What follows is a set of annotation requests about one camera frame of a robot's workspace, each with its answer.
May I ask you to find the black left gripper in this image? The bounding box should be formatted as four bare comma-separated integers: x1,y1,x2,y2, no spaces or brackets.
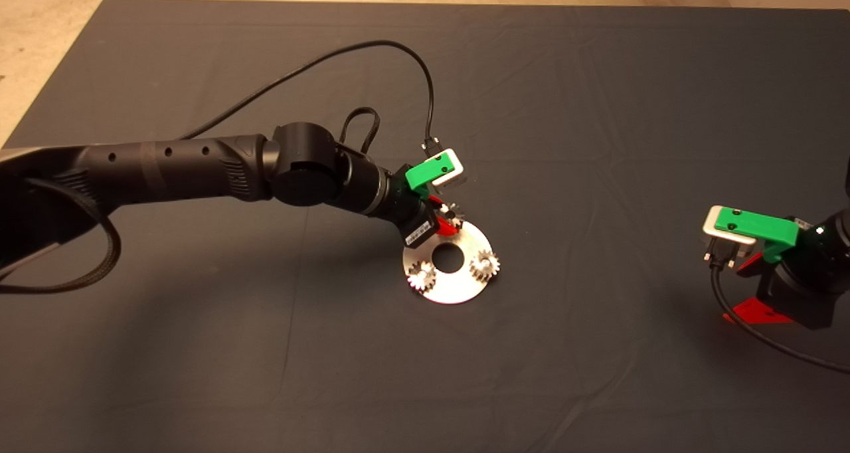
385,167,460,249

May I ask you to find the round metal carrier plate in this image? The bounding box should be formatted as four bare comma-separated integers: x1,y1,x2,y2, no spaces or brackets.
402,221,495,305

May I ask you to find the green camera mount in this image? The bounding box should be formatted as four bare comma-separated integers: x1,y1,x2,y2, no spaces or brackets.
721,207,800,264
405,154,459,191

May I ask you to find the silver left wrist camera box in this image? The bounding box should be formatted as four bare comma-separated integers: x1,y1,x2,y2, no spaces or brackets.
432,148,466,188

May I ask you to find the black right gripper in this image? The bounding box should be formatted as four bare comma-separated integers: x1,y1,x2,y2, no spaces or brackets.
722,217,844,331

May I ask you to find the braided black left gripper cable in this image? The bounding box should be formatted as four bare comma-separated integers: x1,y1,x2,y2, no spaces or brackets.
339,106,381,155

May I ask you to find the dark gear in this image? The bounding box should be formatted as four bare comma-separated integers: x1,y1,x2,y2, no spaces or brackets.
469,250,501,282

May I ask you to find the green right camera mount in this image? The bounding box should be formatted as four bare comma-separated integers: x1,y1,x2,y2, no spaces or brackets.
721,207,800,264

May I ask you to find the dark grey table cloth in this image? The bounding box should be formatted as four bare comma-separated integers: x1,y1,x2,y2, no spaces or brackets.
0,0,850,453

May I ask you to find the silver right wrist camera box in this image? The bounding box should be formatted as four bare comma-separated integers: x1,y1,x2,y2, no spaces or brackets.
703,205,758,269

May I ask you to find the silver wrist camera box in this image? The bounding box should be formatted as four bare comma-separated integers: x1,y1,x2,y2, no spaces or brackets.
432,148,466,188
703,205,758,269

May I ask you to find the smooth black right camera cable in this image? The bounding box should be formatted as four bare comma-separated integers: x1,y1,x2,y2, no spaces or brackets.
711,264,850,374

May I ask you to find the green left camera mount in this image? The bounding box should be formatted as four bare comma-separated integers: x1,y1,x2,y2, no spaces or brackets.
405,154,459,191

